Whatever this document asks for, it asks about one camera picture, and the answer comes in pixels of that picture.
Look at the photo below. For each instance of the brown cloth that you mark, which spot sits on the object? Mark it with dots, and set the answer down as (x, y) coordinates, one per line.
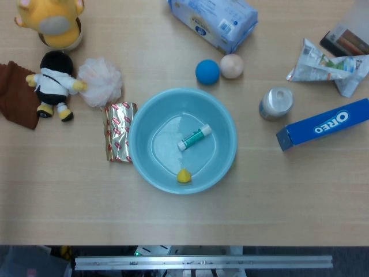
(17, 101)

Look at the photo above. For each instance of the beige round bowl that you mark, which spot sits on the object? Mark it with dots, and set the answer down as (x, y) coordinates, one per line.
(78, 43)

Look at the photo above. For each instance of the blue Oreo cookie box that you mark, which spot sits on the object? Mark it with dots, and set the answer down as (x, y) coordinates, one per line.
(325, 127)

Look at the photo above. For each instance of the blue rubber ball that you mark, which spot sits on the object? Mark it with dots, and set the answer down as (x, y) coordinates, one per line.
(207, 72)

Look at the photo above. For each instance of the light blue tissue pack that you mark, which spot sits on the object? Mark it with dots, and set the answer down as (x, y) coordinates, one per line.
(213, 20)

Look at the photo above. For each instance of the gold foil biscuit pack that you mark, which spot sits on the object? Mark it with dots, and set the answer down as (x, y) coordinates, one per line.
(118, 132)

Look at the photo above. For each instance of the clear lidded spice jar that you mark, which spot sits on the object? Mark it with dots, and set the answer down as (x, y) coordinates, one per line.
(276, 101)

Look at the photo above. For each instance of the white pink bath pouf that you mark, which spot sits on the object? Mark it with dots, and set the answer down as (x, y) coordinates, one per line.
(101, 82)

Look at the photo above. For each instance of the aluminium profile rail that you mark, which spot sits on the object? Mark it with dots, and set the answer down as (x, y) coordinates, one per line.
(201, 262)

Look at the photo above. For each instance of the small yellow toy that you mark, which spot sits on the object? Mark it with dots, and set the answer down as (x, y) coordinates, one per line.
(184, 176)

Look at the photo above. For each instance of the black-haired plush doll white shirt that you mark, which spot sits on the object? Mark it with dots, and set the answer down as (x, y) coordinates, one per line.
(53, 86)

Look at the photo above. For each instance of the green white glue stick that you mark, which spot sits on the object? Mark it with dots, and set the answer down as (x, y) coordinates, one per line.
(194, 137)

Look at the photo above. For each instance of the light blue plastic basin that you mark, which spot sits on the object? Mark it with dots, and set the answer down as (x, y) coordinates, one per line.
(144, 161)

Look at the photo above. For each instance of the open cardboard box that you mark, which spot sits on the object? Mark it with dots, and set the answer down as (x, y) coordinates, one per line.
(346, 40)

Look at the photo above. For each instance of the crumpled silver snack bag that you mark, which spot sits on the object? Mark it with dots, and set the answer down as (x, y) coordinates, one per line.
(314, 67)

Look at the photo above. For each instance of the peach coloured ball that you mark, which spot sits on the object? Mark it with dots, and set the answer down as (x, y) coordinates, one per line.
(231, 65)

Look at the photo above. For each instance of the yellow plush paw toy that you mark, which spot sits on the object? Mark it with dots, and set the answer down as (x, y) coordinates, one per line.
(60, 37)

